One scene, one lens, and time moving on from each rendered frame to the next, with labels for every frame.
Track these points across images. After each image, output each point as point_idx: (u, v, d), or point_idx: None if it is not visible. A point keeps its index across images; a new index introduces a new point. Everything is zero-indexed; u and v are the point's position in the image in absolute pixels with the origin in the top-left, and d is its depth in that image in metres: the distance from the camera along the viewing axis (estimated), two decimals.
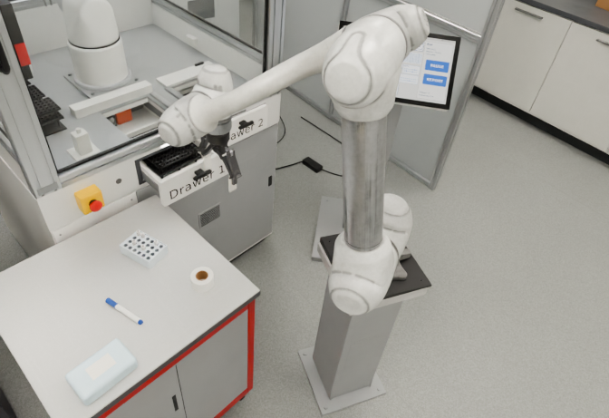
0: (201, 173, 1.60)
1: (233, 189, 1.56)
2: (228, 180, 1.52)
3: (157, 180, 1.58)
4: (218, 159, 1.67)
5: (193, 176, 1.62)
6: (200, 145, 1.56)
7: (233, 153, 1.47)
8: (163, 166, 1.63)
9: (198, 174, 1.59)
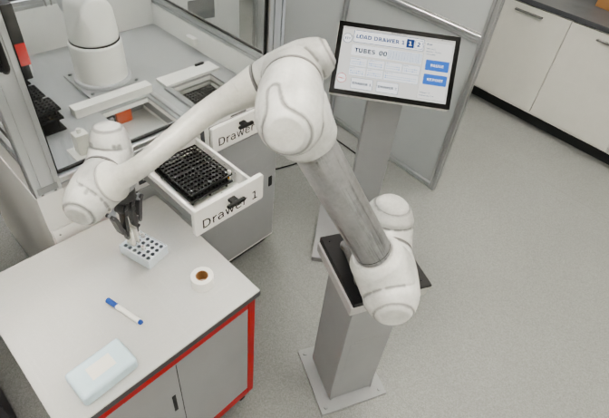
0: (236, 200, 1.51)
1: (130, 242, 1.47)
2: None
3: (188, 209, 1.49)
4: (252, 184, 1.58)
5: (227, 203, 1.53)
6: (135, 209, 1.44)
7: (111, 219, 1.34)
8: (194, 193, 1.54)
9: (233, 202, 1.50)
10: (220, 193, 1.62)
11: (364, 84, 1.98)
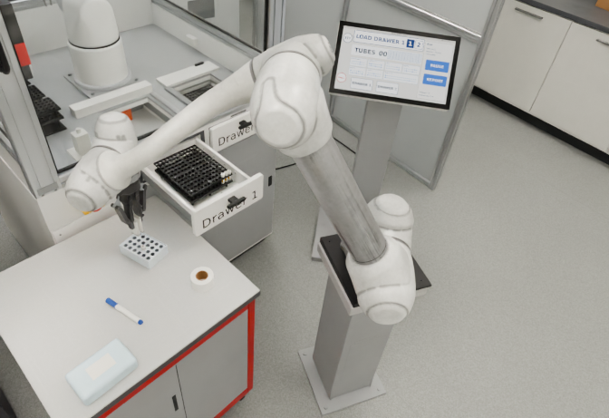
0: (236, 200, 1.51)
1: (134, 232, 1.50)
2: None
3: (188, 209, 1.49)
4: (252, 184, 1.58)
5: (227, 203, 1.53)
6: (139, 199, 1.48)
7: (116, 209, 1.37)
8: (194, 193, 1.54)
9: (233, 202, 1.50)
10: (220, 193, 1.62)
11: (364, 84, 1.98)
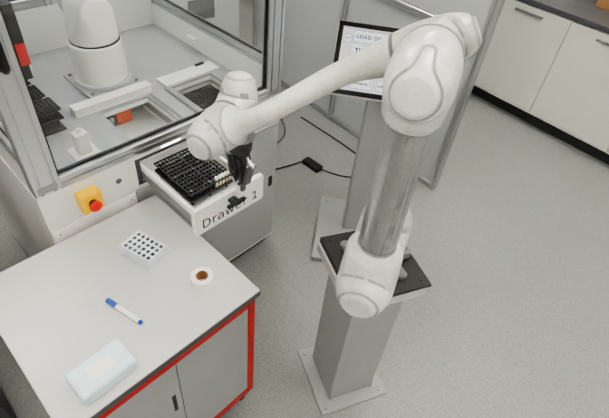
0: (236, 200, 1.51)
1: (241, 195, 1.53)
2: (237, 187, 1.50)
3: (188, 209, 1.49)
4: (252, 184, 1.58)
5: (227, 203, 1.53)
6: (229, 166, 1.48)
7: (254, 169, 1.42)
8: (194, 193, 1.54)
9: (233, 202, 1.50)
10: (220, 193, 1.62)
11: (364, 84, 1.98)
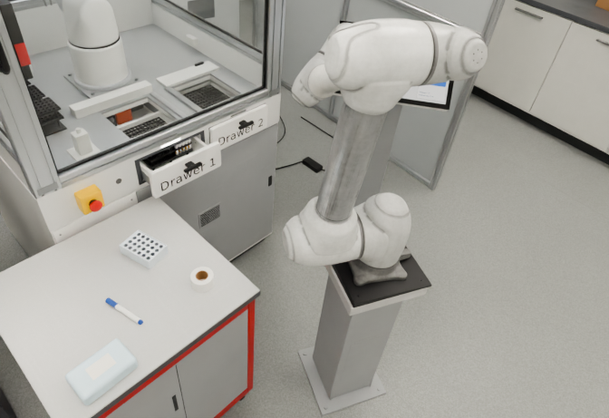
0: (192, 165, 1.63)
1: None
2: None
3: (148, 172, 1.61)
4: (209, 151, 1.70)
5: (184, 168, 1.64)
6: None
7: None
8: (154, 159, 1.65)
9: (189, 167, 1.62)
10: None
11: None
